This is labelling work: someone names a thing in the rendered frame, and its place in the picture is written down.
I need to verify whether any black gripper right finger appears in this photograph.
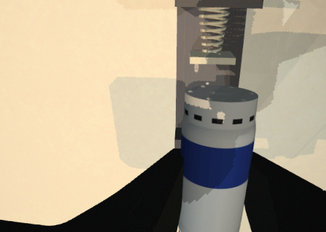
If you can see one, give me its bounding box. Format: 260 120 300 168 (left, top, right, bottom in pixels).
244 151 326 232

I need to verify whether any grey and blue battery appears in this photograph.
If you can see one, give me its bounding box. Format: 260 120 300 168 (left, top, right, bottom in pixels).
179 85 259 232

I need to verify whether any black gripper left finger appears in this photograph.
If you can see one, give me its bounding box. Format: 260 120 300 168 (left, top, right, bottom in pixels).
0 149 184 232

